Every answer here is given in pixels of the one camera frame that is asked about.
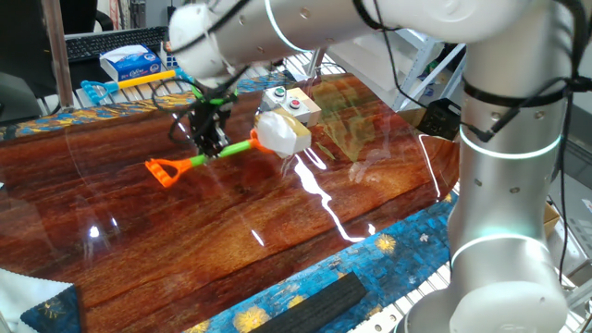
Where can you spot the silver robot mounting plate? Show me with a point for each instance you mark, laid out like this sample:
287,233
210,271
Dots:
384,319

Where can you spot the blue yellow toy shovel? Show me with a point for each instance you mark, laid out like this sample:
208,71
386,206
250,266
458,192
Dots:
139,79

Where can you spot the white metal shelf rack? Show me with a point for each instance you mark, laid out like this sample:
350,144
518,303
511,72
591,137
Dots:
361,60

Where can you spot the glossy wood grain mat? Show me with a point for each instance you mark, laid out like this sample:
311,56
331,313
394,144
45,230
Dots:
185,231

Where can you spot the blue white tissue box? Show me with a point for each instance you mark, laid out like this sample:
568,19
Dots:
134,67

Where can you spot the orange green toy shovel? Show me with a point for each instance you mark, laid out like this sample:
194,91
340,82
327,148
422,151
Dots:
162,168

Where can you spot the white red button box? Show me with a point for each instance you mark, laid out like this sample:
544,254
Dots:
289,111

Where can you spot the black foam block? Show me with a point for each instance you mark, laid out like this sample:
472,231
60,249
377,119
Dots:
314,305

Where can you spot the brown cardboard box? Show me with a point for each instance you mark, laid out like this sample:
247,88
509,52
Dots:
552,219

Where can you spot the black power adapter box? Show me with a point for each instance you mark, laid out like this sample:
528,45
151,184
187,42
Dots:
437,120

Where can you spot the white tissue sheet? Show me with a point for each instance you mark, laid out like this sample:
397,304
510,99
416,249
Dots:
277,134

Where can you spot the black computer monitor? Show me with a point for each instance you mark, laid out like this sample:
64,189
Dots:
23,46

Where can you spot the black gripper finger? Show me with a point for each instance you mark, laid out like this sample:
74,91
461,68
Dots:
204,143
219,143

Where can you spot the black computer keyboard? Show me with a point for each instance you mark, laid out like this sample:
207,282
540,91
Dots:
115,41

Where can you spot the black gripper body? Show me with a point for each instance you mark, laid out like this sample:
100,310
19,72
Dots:
210,118

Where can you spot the aluminium profile post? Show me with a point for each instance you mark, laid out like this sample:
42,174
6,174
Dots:
57,55

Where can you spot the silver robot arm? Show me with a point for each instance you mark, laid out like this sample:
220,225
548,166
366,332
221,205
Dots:
504,185

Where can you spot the gold tissue pack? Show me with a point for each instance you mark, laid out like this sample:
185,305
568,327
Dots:
300,134

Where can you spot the white green button box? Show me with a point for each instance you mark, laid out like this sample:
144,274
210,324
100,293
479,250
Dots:
270,99

